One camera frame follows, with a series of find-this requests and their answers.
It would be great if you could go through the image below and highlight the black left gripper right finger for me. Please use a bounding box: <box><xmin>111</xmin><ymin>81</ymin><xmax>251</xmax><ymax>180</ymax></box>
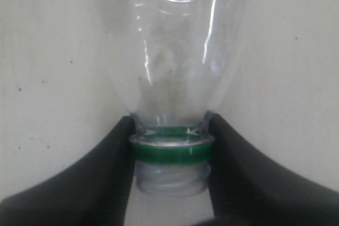
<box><xmin>208</xmin><ymin>113</ymin><xmax>338</xmax><ymax>225</ymax></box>

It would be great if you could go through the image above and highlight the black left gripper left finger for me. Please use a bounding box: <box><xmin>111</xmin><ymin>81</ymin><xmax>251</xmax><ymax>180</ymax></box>
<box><xmin>1</xmin><ymin>116</ymin><xmax>135</xmax><ymax>225</ymax></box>

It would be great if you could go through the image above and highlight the clear plastic bottle green label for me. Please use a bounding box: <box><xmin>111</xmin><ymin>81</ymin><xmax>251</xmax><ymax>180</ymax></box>
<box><xmin>100</xmin><ymin>0</ymin><xmax>245</xmax><ymax>197</ymax></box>

